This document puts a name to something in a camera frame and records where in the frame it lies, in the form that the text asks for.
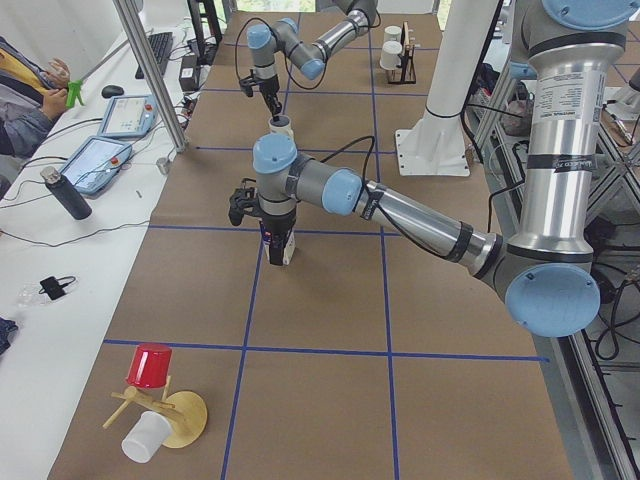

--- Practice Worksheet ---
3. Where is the white mug with lettering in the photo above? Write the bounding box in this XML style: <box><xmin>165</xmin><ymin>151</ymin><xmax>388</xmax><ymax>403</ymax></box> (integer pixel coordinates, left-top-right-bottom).
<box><xmin>383</xmin><ymin>25</ymin><xmax>403</xmax><ymax>43</ymax></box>

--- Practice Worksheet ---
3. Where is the black computer mouse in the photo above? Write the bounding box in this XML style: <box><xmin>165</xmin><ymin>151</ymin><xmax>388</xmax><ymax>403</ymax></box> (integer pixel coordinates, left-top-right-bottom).
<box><xmin>101</xmin><ymin>85</ymin><xmax>124</xmax><ymax>99</ymax></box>

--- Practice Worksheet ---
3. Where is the white upside-down mug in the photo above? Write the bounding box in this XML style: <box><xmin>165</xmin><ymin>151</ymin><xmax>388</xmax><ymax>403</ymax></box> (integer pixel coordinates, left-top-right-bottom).
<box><xmin>379</xmin><ymin>40</ymin><xmax>403</xmax><ymax>71</ymax></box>

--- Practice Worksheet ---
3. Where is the small black adapter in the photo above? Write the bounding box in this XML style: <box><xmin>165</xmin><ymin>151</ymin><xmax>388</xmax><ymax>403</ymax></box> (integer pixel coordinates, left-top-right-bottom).
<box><xmin>39</xmin><ymin>275</ymin><xmax>77</xmax><ymax>300</ymax></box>

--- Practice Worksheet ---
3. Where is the black wire mug rack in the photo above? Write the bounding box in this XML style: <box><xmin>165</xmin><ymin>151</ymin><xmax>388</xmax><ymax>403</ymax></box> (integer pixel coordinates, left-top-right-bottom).
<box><xmin>384</xmin><ymin>22</ymin><xmax>417</xmax><ymax>85</ymax></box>

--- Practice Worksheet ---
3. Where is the aluminium frame post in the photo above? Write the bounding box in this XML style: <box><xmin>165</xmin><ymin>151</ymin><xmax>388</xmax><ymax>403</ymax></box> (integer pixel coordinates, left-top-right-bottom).
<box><xmin>113</xmin><ymin>0</ymin><xmax>187</xmax><ymax>153</ymax></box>

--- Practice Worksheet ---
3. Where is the wooden mug tree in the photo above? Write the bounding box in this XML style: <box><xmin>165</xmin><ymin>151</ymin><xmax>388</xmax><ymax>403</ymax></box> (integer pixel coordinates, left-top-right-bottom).
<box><xmin>102</xmin><ymin>376</ymin><xmax>208</xmax><ymax>449</ymax></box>

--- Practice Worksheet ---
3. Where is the white plastic cup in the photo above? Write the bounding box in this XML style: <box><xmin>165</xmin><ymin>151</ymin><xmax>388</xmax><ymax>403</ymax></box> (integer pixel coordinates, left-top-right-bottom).
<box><xmin>121</xmin><ymin>411</ymin><xmax>173</xmax><ymax>463</ymax></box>

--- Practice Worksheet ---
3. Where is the black keyboard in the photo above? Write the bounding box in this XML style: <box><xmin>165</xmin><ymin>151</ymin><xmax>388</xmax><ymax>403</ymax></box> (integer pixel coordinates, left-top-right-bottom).
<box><xmin>147</xmin><ymin>32</ymin><xmax>174</xmax><ymax>76</ymax></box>

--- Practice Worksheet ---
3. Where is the green plastic tool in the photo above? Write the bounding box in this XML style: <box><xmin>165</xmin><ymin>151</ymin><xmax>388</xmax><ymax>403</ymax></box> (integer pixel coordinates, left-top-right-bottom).
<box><xmin>66</xmin><ymin>80</ymin><xmax>84</xmax><ymax>109</ymax></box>

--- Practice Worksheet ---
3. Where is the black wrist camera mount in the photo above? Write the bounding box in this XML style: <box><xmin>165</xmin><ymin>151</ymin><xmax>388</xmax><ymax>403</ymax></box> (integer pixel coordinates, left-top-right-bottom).
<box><xmin>228</xmin><ymin>178</ymin><xmax>262</xmax><ymax>227</ymax></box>

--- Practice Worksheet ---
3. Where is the blue teach pendant far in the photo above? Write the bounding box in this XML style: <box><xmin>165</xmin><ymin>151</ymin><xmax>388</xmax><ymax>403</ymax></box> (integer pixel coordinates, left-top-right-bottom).
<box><xmin>98</xmin><ymin>94</ymin><xmax>157</xmax><ymax>139</ymax></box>

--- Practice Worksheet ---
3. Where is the white mug with handle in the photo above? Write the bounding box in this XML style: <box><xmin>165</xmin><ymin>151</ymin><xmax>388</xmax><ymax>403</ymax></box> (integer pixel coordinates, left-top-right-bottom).
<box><xmin>269</xmin><ymin>114</ymin><xmax>294</xmax><ymax>139</ymax></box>

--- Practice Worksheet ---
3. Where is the red cup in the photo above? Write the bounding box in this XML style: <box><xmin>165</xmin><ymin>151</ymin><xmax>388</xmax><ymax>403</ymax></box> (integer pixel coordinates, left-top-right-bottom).
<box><xmin>126</xmin><ymin>343</ymin><xmax>172</xmax><ymax>389</ymax></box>

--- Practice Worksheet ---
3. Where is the seated person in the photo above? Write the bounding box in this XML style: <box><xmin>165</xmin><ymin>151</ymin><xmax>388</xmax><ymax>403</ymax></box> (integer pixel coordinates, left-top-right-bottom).
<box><xmin>1</xmin><ymin>39</ymin><xmax>70</xmax><ymax>159</ymax></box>

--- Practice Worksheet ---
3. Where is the blue Pascual milk carton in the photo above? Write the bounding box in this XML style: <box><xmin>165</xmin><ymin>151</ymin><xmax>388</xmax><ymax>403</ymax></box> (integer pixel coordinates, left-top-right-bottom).
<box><xmin>262</xmin><ymin>231</ymin><xmax>296</xmax><ymax>266</ymax></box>

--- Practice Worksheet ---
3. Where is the blue teach pendant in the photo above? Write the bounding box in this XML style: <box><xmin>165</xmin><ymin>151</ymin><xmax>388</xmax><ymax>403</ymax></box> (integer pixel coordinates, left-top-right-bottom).
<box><xmin>61</xmin><ymin>136</ymin><xmax>132</xmax><ymax>197</ymax></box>
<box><xmin>98</xmin><ymin>94</ymin><xmax>157</xmax><ymax>139</ymax></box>

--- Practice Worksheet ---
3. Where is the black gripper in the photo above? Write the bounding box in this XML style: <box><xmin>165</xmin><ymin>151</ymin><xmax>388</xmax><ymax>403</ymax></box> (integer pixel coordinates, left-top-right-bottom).
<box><xmin>259</xmin><ymin>75</ymin><xmax>282</xmax><ymax>118</ymax></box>
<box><xmin>260</xmin><ymin>212</ymin><xmax>296</xmax><ymax>266</ymax></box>

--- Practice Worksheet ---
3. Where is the small metal cylinder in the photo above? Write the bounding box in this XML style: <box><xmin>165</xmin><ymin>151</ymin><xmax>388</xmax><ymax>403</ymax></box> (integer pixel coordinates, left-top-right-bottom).
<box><xmin>156</xmin><ymin>157</ymin><xmax>171</xmax><ymax>175</ymax></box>

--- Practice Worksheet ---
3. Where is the blue teach pendant near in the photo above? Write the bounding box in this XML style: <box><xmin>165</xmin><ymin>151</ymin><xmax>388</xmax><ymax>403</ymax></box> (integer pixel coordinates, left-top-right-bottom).
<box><xmin>61</xmin><ymin>136</ymin><xmax>132</xmax><ymax>197</ymax></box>

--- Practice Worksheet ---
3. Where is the black power brick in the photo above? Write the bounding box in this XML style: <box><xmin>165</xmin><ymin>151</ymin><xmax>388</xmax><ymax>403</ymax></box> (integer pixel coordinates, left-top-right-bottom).
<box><xmin>179</xmin><ymin>53</ymin><xmax>201</xmax><ymax>92</ymax></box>

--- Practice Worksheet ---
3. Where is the black water bottle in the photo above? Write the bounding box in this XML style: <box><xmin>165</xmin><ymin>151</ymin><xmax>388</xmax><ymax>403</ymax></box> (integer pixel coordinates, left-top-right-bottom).
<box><xmin>40</xmin><ymin>166</ymin><xmax>92</xmax><ymax>220</ymax></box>

